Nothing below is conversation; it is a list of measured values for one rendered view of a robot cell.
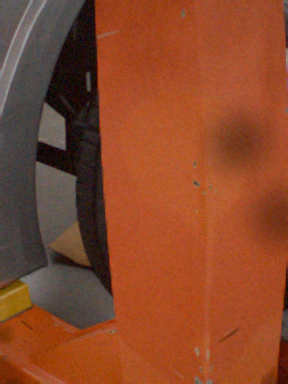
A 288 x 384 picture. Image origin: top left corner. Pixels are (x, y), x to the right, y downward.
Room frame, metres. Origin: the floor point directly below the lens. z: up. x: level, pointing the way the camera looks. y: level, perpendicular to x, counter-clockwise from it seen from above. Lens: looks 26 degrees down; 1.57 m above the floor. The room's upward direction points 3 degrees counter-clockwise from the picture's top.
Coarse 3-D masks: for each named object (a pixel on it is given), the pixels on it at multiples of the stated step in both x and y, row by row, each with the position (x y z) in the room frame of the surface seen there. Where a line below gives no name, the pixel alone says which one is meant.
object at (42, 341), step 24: (24, 312) 1.39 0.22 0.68; (48, 312) 1.39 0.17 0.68; (0, 336) 1.31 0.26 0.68; (24, 336) 1.31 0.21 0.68; (48, 336) 1.31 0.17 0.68; (72, 336) 1.31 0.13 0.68; (96, 336) 1.11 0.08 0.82; (0, 360) 1.25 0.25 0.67; (24, 360) 1.24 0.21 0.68; (48, 360) 1.19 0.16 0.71; (72, 360) 1.15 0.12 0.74; (96, 360) 1.11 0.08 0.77
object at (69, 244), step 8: (64, 232) 2.91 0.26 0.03; (72, 232) 2.92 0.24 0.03; (56, 240) 2.86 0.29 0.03; (64, 240) 2.86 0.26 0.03; (72, 240) 2.87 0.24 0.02; (80, 240) 2.88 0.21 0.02; (56, 248) 2.81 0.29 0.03; (64, 248) 2.82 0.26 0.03; (72, 248) 2.82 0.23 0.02; (80, 248) 2.83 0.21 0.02; (72, 256) 2.78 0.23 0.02; (80, 256) 2.78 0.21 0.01; (80, 264) 2.74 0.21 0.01; (88, 264) 2.73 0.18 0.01
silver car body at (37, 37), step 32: (0, 0) 1.43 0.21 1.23; (32, 0) 1.47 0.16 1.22; (64, 0) 1.49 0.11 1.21; (0, 32) 1.43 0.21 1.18; (32, 32) 1.44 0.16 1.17; (64, 32) 1.49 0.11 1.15; (0, 64) 1.42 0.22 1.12; (32, 64) 1.44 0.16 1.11; (0, 96) 1.40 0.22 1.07; (32, 96) 1.44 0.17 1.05; (0, 128) 1.39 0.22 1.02; (32, 128) 1.44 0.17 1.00; (0, 160) 1.38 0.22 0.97; (32, 160) 1.43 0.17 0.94; (0, 192) 1.38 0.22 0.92; (32, 192) 1.43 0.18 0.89; (0, 224) 1.37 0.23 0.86; (32, 224) 1.42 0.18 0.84; (0, 256) 1.37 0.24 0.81; (32, 256) 1.42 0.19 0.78; (0, 288) 1.36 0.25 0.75
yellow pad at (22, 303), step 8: (8, 288) 1.39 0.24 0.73; (16, 288) 1.39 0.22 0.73; (24, 288) 1.40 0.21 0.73; (0, 296) 1.36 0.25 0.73; (8, 296) 1.37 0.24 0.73; (16, 296) 1.39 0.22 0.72; (24, 296) 1.40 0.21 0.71; (0, 304) 1.36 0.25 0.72; (8, 304) 1.37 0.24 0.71; (16, 304) 1.38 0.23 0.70; (24, 304) 1.40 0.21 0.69; (0, 312) 1.35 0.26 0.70; (8, 312) 1.37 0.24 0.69; (16, 312) 1.38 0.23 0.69; (0, 320) 1.35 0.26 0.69
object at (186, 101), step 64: (128, 0) 1.01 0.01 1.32; (192, 0) 0.94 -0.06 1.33; (256, 0) 1.01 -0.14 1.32; (128, 64) 1.01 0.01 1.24; (192, 64) 0.94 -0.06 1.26; (256, 64) 1.00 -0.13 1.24; (128, 128) 1.01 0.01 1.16; (192, 128) 0.95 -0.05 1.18; (256, 128) 1.00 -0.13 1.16; (128, 192) 1.02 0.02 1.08; (192, 192) 0.95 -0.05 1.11; (256, 192) 0.99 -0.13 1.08; (128, 256) 1.02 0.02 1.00; (192, 256) 0.95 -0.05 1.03; (256, 256) 1.00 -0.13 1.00; (128, 320) 1.03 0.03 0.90; (192, 320) 0.95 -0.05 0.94; (256, 320) 1.00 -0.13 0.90
